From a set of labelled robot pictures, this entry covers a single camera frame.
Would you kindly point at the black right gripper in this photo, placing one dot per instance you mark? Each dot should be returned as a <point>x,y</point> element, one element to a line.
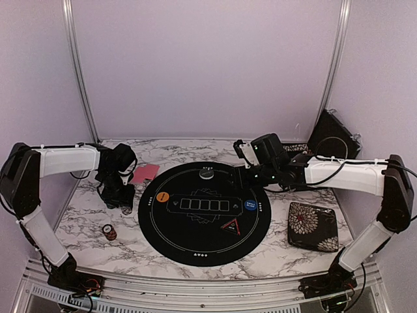
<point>243,173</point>

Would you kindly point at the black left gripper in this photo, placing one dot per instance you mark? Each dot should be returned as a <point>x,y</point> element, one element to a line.
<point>126,199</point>

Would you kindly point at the blue small blind button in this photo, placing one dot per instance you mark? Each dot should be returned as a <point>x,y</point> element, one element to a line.
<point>251,205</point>

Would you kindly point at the orange big blind button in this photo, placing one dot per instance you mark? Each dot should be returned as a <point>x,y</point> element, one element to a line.
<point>162,197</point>

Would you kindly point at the black dealer button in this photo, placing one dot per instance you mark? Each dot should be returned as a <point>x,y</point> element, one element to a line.
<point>206,173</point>

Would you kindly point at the red triangle all-in marker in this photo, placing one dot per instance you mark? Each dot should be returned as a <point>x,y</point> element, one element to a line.
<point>232,227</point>

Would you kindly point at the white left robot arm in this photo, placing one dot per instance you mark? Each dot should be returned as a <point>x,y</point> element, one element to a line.
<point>26,167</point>

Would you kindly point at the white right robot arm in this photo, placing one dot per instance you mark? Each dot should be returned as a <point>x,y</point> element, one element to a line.
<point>387,178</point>

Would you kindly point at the red playing card deck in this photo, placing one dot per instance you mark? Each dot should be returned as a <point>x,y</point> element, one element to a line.
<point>144,173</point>

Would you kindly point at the grey poker chip stack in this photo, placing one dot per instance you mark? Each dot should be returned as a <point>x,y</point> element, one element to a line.
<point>126,210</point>

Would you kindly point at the black poker chip case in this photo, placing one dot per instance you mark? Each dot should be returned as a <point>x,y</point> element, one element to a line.
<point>329,138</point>

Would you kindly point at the red poker chip stack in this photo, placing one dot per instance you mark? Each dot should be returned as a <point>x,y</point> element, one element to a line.
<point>109,232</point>

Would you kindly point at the floral patterned pouch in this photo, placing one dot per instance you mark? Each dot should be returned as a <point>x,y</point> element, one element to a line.
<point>312,228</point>

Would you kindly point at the round black poker mat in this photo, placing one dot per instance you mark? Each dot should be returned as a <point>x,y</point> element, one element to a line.
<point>187,228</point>

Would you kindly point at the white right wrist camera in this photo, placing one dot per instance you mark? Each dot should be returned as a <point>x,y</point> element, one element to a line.
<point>245,151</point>

